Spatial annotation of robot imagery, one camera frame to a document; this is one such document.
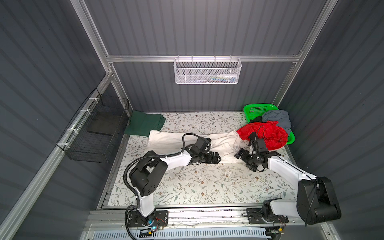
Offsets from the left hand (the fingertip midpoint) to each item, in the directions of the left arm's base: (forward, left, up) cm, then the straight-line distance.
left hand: (216, 158), depth 89 cm
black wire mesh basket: (+6, +63, +21) cm, 67 cm away
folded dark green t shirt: (+33, +51, -2) cm, 60 cm away
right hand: (-1, -15, -1) cm, 15 cm away
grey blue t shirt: (+27, -49, +7) cm, 56 cm away
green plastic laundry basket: (+40, -34, +1) cm, 52 cm away
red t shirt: (+12, -40, +4) cm, 42 cm away
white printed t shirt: (+14, -9, -4) cm, 17 cm away
